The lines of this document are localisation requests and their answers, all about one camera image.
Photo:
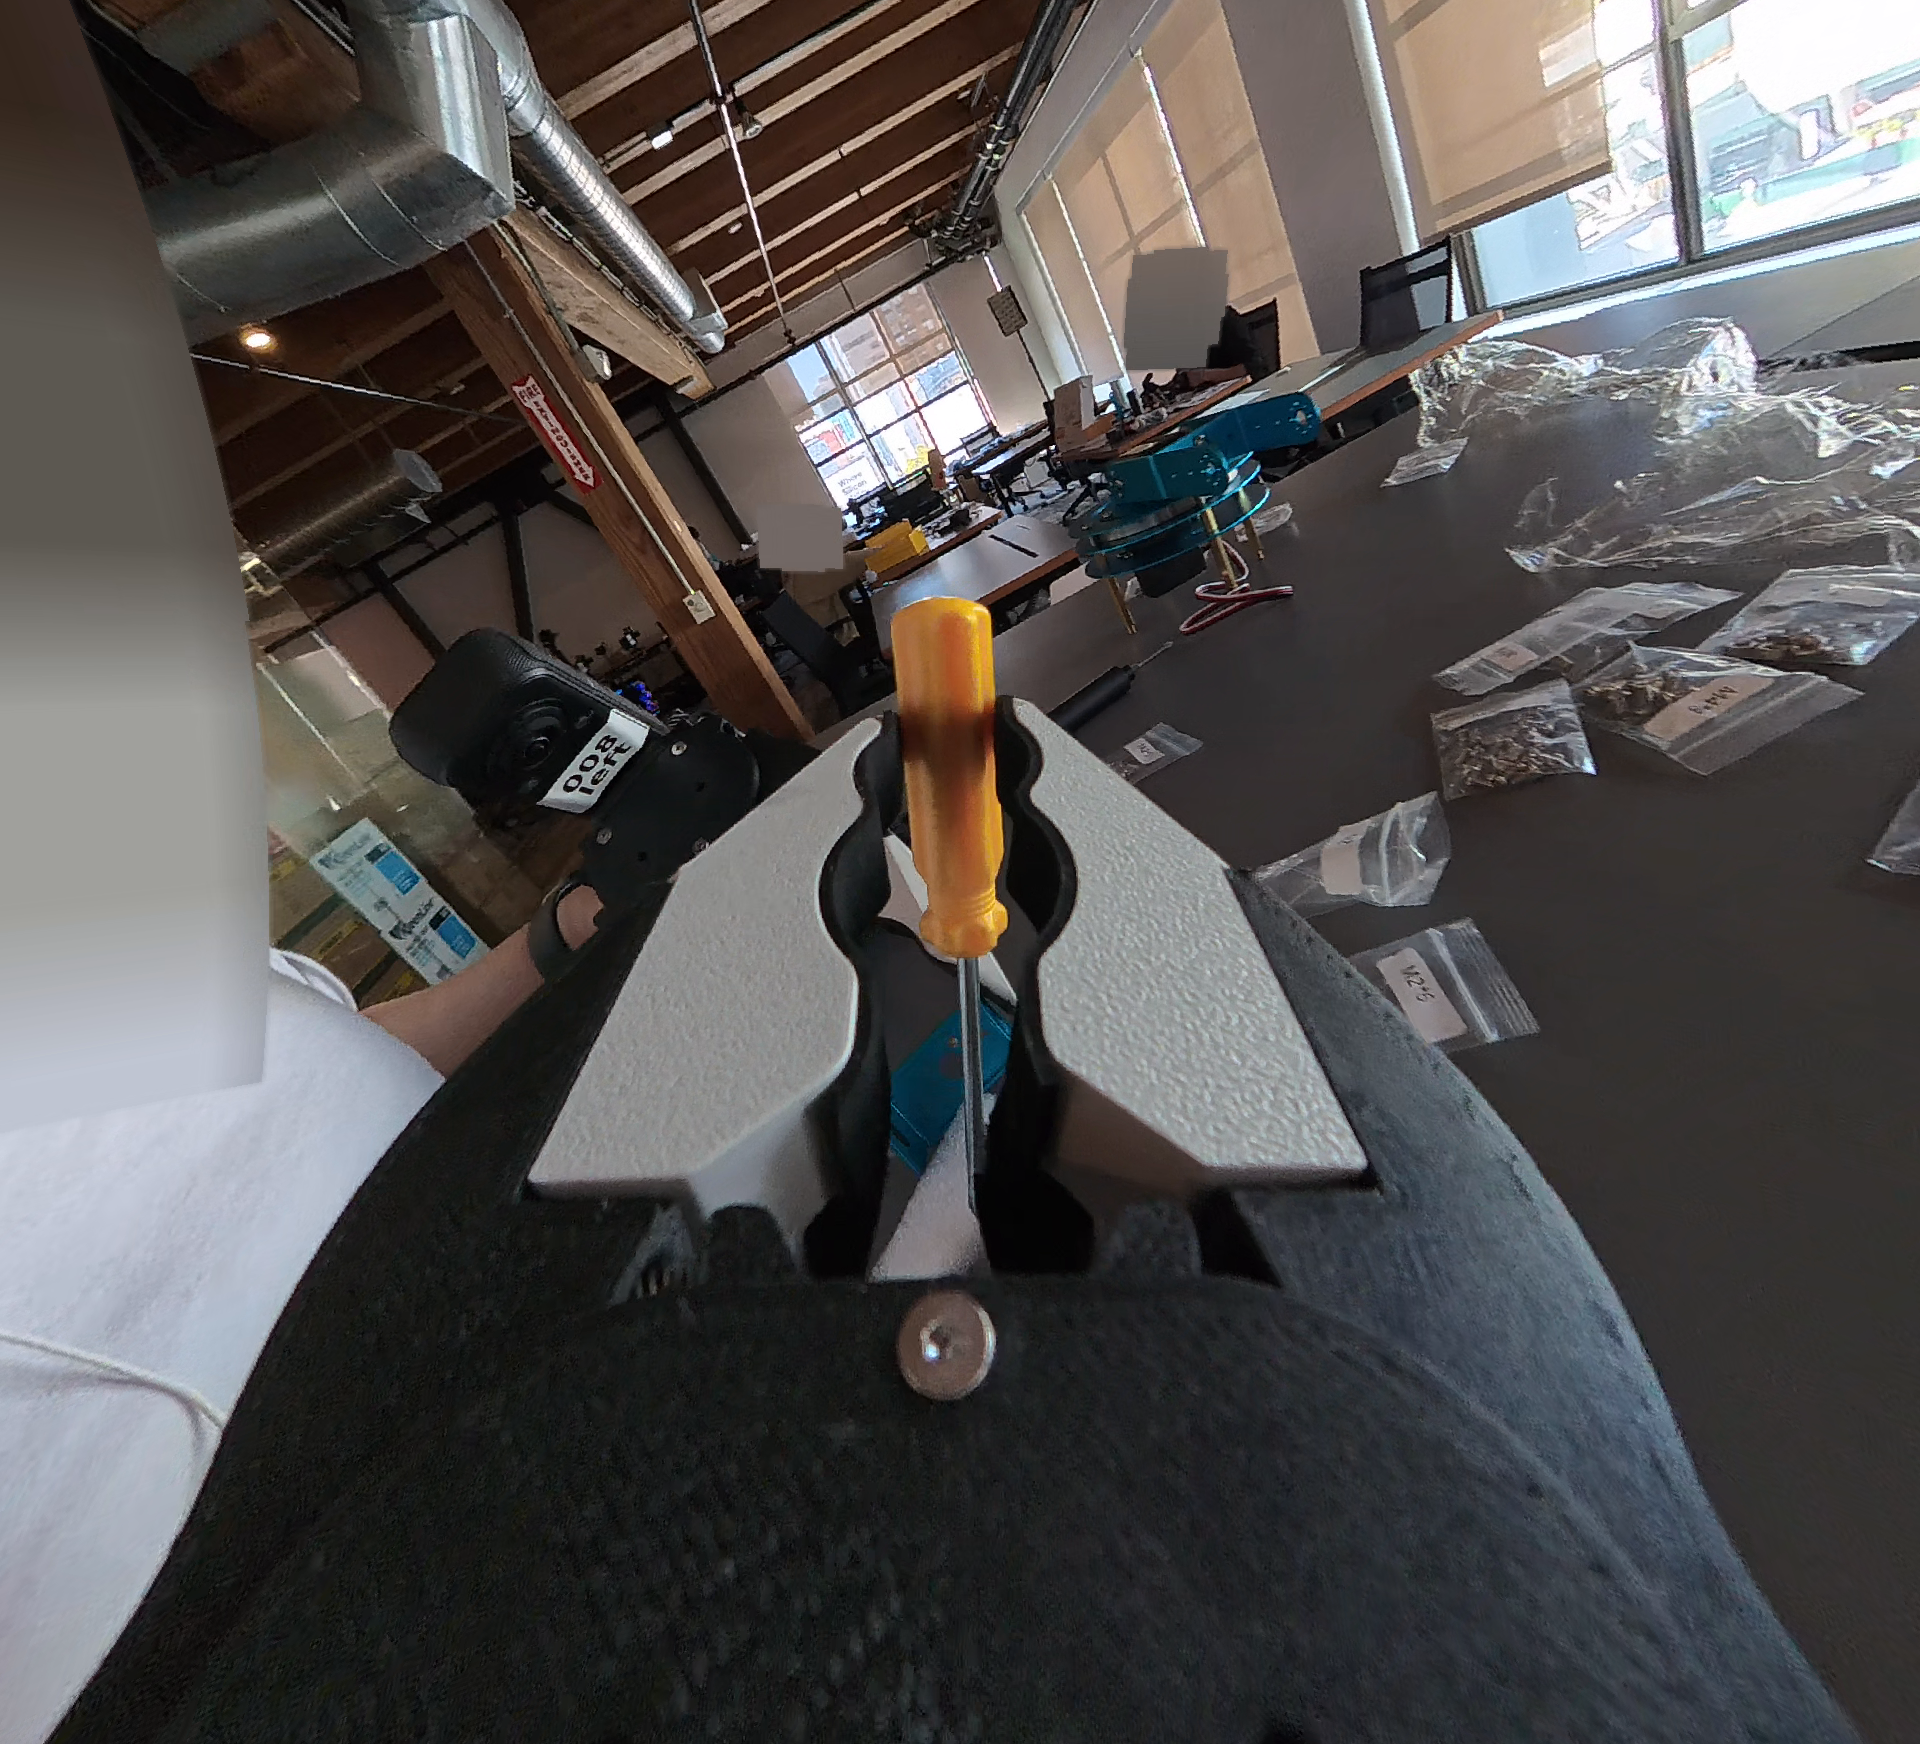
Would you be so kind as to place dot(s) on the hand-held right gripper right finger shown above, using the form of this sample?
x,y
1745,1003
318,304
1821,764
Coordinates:
x,y
1185,1024

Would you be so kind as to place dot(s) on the person's left hand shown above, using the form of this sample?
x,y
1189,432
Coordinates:
x,y
458,1010

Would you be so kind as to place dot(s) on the blue toy robot arm base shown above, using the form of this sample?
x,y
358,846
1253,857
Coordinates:
x,y
1169,485

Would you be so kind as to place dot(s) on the crumpled clear plastic bag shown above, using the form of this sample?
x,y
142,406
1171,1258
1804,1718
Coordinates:
x,y
1650,424

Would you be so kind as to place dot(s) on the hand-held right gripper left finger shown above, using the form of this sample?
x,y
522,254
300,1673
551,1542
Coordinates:
x,y
705,1024

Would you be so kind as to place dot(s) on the blue white cardboard box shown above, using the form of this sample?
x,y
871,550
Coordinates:
x,y
435,938

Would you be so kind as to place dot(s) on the black desk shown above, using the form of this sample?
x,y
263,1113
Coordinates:
x,y
1650,1175

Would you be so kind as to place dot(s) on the group of small zip bags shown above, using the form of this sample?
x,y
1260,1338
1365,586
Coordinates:
x,y
1514,740

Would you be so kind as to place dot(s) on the yellow bin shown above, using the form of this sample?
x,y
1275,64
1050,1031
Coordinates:
x,y
897,550

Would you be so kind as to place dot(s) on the black office chair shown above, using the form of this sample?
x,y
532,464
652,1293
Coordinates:
x,y
1407,290

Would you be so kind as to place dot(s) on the wood-edged table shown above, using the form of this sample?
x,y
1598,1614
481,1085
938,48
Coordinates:
x,y
1395,364

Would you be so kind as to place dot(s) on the person's white shirt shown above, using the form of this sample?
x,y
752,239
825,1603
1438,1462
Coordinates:
x,y
122,1248

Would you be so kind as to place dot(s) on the blue metal bracket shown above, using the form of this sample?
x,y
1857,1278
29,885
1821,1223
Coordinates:
x,y
930,1083

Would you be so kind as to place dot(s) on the black cylindrical tool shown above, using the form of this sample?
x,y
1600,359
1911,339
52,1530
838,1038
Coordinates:
x,y
1093,701

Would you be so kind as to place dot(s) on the silver air duct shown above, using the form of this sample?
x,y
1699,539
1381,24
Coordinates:
x,y
420,95

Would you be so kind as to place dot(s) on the wooden pillar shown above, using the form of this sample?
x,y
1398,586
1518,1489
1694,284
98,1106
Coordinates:
x,y
646,530

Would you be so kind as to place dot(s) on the black ceiling pipes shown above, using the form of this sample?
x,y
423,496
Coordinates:
x,y
1050,6

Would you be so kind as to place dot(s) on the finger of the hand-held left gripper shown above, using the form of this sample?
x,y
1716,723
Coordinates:
x,y
933,1226
908,890

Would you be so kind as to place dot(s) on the long beige roller blind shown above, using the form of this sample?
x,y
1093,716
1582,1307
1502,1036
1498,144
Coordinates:
x,y
1484,20

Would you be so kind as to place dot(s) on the red white sign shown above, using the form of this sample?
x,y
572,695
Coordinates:
x,y
554,432

